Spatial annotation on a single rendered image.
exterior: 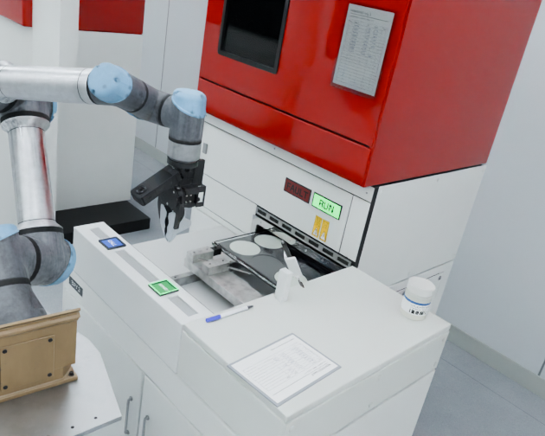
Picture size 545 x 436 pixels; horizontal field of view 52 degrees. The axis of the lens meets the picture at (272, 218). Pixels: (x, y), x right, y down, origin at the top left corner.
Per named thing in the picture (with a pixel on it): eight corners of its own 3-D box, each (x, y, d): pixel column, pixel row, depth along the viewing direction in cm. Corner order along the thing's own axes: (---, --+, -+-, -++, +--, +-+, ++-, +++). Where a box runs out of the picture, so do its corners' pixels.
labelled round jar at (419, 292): (408, 304, 156) (418, 273, 152) (430, 317, 151) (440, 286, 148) (394, 310, 151) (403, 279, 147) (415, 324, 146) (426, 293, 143)
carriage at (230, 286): (203, 260, 181) (205, 252, 180) (281, 318, 159) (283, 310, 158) (183, 266, 176) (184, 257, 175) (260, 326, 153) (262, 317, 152)
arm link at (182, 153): (181, 146, 123) (160, 135, 128) (178, 166, 124) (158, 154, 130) (208, 144, 128) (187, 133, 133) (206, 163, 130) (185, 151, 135)
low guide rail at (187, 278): (264, 258, 197) (266, 250, 195) (267, 260, 195) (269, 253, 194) (137, 293, 163) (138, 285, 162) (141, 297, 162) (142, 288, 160)
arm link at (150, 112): (119, 72, 124) (159, 84, 120) (147, 88, 135) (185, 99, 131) (107, 105, 124) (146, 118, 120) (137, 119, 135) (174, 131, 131)
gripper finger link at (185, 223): (191, 243, 138) (196, 208, 134) (171, 247, 134) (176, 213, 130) (184, 238, 140) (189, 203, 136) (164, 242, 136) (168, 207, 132)
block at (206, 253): (206, 253, 180) (208, 245, 179) (213, 258, 178) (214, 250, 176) (185, 259, 174) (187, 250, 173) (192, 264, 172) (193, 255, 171)
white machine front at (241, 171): (196, 204, 229) (208, 107, 214) (348, 303, 179) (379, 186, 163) (190, 205, 227) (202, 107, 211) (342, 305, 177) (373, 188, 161)
